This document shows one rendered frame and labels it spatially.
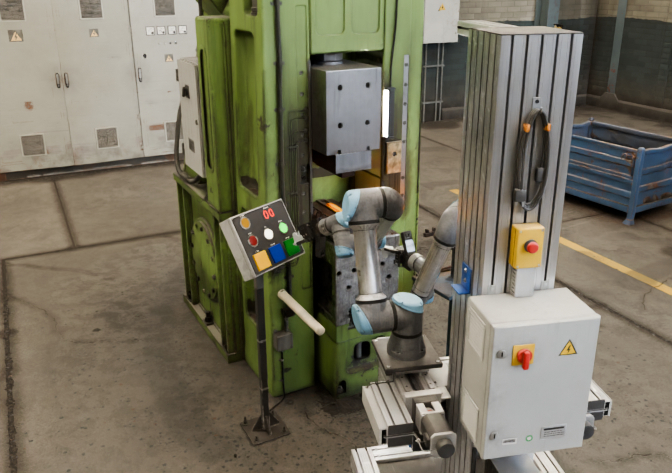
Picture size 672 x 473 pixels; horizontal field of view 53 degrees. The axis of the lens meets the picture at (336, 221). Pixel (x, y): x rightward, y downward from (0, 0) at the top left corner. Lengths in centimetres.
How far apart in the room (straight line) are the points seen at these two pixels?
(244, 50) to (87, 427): 209
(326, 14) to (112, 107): 532
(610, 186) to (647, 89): 523
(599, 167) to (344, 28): 403
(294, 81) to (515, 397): 181
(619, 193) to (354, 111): 396
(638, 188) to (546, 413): 462
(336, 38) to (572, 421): 200
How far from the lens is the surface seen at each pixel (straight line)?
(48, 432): 389
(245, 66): 356
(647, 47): 1193
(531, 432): 229
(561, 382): 223
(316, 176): 381
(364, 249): 249
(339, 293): 347
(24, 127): 832
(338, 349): 364
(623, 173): 676
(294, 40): 325
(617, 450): 374
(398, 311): 253
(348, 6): 337
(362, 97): 329
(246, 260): 295
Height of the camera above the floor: 219
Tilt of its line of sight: 20 degrees down
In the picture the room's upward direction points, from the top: straight up
